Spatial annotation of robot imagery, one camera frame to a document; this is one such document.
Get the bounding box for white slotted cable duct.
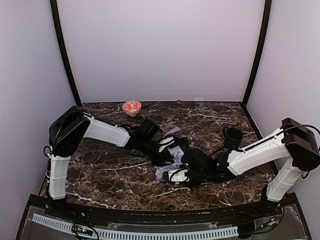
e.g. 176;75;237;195
31;213;239;240

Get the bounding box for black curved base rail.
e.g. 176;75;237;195
27;193;296;226

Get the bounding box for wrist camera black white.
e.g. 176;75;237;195
161;168;190;185
158;135;190;153

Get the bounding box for red patterned ceramic bowl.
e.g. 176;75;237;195
122;100;142;117

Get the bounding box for lavender folding umbrella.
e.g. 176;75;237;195
154;126;228;183

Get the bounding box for left black corner post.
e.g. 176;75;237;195
49;0;82;107

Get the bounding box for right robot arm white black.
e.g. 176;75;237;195
181;118;320;202

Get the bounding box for dark green mug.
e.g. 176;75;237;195
222;127;244;150

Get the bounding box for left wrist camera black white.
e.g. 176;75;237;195
158;135;190;153

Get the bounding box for right black corner post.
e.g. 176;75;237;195
241;0;273;108

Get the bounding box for small circuit board with wires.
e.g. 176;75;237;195
71;224;100;240

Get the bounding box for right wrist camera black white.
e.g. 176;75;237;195
161;168;190;185

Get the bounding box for black corner post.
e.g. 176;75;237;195
49;0;82;107
241;0;273;108

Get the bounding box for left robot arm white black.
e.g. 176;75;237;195
43;106;175;200

